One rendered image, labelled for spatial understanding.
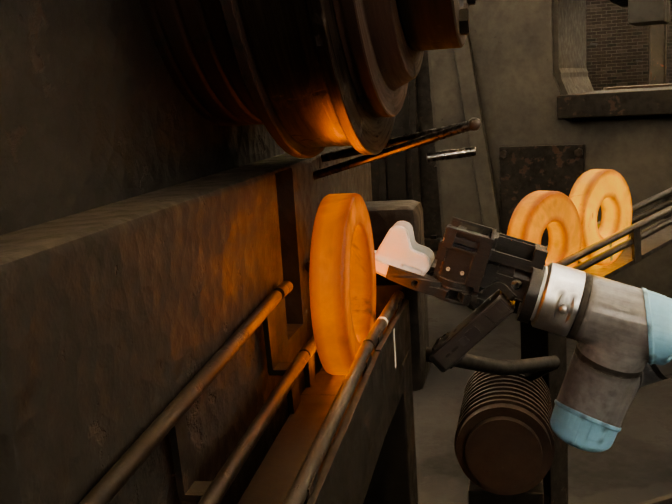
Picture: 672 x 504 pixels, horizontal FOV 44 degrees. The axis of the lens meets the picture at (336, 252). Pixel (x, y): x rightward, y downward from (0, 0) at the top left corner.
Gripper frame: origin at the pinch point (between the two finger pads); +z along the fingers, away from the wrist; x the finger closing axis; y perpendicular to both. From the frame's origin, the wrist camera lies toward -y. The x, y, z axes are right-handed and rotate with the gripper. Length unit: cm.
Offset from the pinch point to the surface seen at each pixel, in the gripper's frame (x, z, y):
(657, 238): -58, -41, 4
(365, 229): 8.6, -0.7, 5.4
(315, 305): 21.6, 0.2, 0.1
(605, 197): -44, -29, 10
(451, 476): -100, -22, -72
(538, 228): -28.7, -19.8, 4.6
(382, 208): -7.8, 0.1, 5.0
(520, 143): -257, -17, 0
